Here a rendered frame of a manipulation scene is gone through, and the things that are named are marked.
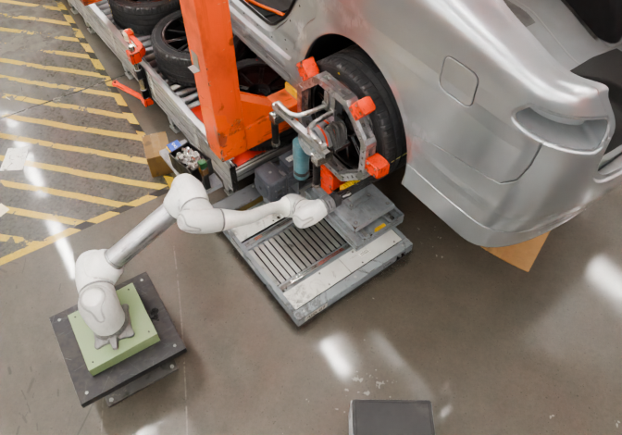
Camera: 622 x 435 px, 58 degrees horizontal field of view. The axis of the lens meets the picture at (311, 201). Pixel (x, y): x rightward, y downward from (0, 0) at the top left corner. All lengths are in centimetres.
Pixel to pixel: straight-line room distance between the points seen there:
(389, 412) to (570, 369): 110
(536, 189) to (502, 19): 61
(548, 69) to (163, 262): 233
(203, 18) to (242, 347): 164
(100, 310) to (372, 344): 137
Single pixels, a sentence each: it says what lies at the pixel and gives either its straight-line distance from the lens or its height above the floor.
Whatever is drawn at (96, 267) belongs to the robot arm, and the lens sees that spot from 270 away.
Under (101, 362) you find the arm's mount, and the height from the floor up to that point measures 36.
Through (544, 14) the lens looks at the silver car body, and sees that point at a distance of 350.
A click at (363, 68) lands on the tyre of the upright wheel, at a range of 260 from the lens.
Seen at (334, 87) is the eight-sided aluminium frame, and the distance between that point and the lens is 258.
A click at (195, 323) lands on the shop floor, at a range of 314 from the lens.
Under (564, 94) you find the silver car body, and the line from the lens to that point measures 194.
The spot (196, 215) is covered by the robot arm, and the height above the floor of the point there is 91.
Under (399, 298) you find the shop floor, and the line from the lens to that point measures 319.
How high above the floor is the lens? 275
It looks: 51 degrees down
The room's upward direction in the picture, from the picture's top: straight up
